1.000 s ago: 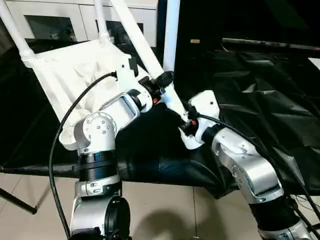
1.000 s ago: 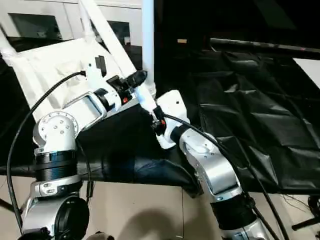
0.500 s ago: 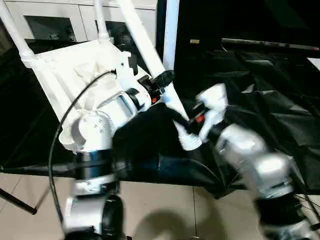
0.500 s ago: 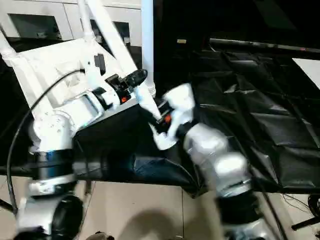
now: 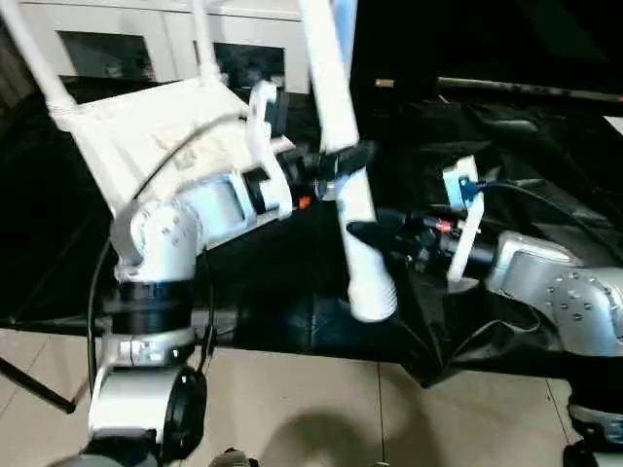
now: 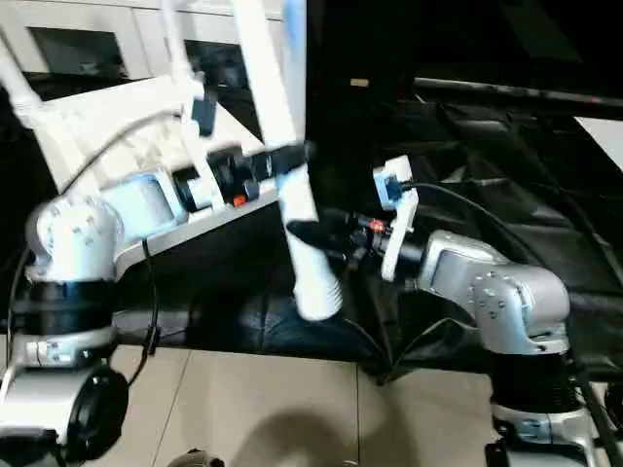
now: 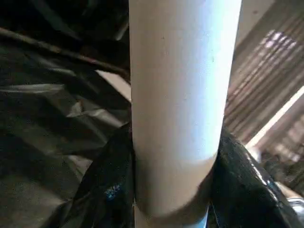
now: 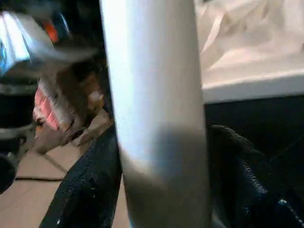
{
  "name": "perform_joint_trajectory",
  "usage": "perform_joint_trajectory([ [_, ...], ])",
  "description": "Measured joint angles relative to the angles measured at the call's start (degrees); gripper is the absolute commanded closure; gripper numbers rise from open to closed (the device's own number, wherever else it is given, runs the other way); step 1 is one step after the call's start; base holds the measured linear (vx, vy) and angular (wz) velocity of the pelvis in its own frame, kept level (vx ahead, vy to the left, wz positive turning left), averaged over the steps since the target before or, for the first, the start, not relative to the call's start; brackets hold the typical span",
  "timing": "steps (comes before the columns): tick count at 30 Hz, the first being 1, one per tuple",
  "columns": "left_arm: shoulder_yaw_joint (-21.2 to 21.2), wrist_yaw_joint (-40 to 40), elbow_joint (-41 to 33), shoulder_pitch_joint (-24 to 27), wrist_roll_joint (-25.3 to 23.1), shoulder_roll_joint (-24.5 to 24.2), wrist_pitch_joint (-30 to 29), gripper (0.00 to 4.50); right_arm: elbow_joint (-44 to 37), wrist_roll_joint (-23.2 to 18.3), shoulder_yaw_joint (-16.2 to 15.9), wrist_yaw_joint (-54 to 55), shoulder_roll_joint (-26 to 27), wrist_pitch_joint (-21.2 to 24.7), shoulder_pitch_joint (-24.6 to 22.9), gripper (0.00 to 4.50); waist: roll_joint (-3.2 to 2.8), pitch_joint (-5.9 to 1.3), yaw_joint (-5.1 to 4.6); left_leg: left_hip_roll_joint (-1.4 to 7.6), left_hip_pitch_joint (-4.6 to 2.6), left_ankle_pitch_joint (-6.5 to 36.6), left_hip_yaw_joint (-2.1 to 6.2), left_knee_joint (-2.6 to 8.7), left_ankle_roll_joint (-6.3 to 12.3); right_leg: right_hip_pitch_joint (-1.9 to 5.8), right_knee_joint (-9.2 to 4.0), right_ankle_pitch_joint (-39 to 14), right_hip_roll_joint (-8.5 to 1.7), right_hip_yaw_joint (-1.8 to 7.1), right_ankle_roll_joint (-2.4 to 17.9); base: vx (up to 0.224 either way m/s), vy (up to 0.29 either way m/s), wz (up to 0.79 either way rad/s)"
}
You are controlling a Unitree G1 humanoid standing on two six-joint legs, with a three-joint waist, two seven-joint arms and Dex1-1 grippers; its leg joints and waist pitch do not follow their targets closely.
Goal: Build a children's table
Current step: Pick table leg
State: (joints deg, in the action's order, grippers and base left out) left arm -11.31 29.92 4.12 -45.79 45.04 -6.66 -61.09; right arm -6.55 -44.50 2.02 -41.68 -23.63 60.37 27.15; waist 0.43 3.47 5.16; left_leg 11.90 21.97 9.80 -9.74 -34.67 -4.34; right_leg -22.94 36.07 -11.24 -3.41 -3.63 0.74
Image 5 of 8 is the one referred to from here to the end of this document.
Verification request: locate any white plastic table top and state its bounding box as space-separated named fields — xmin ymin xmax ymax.
xmin=48 ymin=77 xmax=296 ymax=215

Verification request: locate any long black rod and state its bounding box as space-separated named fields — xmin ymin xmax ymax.
xmin=435 ymin=76 xmax=623 ymax=103

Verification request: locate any white glass-door cabinet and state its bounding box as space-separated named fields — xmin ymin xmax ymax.
xmin=18 ymin=0 xmax=312 ymax=93

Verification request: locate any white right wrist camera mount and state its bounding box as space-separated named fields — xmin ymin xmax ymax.
xmin=440 ymin=155 xmax=486 ymax=283

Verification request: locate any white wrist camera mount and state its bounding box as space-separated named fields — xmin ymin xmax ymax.
xmin=440 ymin=155 xmax=486 ymax=283
xmin=242 ymin=80 xmax=293 ymax=223

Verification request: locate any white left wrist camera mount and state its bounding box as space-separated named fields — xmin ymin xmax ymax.
xmin=242 ymin=80 xmax=293 ymax=223

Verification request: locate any black metal table frame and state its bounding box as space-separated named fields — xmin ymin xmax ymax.
xmin=0 ymin=357 xmax=79 ymax=414

